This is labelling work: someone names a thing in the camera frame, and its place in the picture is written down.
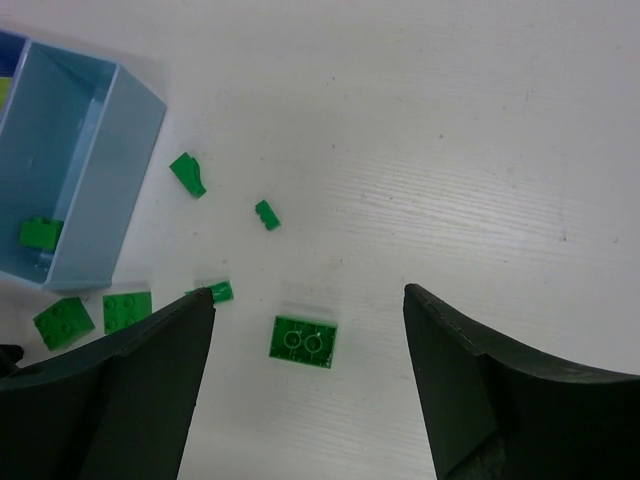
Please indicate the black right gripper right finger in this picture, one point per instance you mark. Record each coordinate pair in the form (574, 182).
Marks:
(496, 408)

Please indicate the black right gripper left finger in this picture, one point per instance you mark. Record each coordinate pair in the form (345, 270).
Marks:
(119, 407)

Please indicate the green two-by-two lego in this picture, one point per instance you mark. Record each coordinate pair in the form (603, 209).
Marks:
(123, 310)

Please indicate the small green lego brick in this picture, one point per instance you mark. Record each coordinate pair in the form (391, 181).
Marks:
(63, 323)

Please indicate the small green arch lego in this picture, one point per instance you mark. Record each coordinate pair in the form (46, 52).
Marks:
(222, 290)

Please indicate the tiny green lego piece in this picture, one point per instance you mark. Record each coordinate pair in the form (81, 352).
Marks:
(267, 215)

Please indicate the green wedge lego piece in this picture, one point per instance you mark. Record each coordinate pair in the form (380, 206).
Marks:
(187, 170)

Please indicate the light blue plastic bin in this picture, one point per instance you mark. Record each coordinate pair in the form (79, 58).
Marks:
(75, 146)

